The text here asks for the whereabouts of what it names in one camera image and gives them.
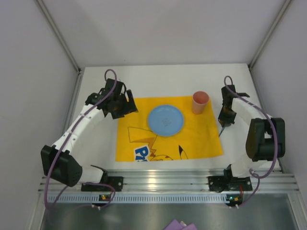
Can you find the red plastic cup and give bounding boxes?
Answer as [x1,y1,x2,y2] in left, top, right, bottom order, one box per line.
[192,91,210,115]

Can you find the yellow cartoon placemat cloth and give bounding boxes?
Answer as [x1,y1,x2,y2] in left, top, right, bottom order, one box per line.
[116,96,223,161]

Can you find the blue plastic plate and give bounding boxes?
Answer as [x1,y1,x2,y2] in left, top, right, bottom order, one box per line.
[147,104,185,137]

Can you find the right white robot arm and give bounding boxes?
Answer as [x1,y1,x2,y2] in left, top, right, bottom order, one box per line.
[218,84,285,179]

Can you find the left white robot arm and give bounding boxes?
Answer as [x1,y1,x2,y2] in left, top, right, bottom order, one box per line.
[41,79,138,187]

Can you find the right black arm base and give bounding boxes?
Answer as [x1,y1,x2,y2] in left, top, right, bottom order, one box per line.
[208,176,253,193]

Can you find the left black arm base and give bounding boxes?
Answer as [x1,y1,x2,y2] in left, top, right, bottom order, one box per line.
[81,176,124,192]

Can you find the purple cloth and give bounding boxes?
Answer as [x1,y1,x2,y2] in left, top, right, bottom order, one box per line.
[164,219,197,230]

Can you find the aluminium mounting rail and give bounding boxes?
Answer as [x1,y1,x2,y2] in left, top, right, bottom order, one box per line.
[38,168,300,192]

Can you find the slotted grey cable duct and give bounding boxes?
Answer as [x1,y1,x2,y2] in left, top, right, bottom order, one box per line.
[47,193,242,204]

